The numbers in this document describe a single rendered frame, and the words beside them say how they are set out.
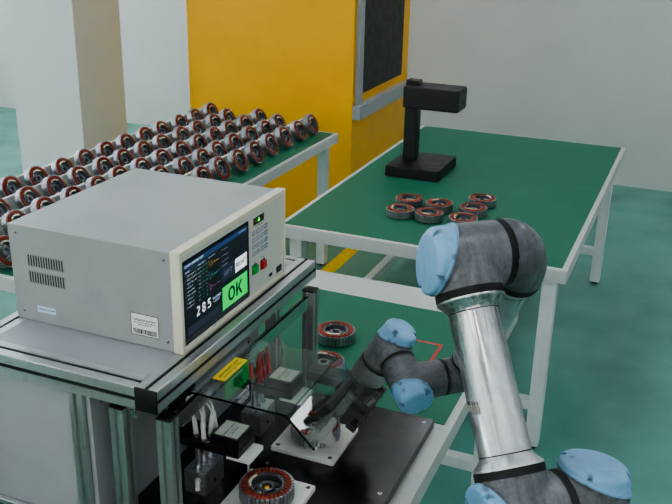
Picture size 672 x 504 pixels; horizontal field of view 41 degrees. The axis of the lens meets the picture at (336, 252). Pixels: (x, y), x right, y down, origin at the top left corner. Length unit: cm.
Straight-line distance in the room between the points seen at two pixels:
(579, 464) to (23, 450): 105
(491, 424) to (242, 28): 431
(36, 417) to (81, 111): 398
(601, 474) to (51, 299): 107
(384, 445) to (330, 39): 354
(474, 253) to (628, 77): 537
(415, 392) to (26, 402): 74
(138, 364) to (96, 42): 419
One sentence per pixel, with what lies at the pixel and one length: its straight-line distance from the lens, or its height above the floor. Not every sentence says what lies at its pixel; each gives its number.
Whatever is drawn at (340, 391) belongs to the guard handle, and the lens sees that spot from 169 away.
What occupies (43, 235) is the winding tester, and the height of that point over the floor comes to 130.
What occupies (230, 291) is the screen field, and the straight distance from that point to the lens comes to 182.
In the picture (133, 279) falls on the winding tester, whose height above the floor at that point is 125.
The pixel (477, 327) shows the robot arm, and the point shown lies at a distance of 147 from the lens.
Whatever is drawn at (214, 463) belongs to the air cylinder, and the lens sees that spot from 192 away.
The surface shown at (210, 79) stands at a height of 87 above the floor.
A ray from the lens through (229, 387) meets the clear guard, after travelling 169.
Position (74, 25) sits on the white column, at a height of 121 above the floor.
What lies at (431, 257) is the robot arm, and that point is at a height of 137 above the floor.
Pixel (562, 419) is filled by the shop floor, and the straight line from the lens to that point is 375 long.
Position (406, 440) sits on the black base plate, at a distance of 209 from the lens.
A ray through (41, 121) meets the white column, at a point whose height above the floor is 61.
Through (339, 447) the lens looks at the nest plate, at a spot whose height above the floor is 78.
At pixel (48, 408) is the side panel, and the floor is 101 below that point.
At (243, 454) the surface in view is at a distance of 184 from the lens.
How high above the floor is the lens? 191
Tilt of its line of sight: 21 degrees down
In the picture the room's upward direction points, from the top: 1 degrees clockwise
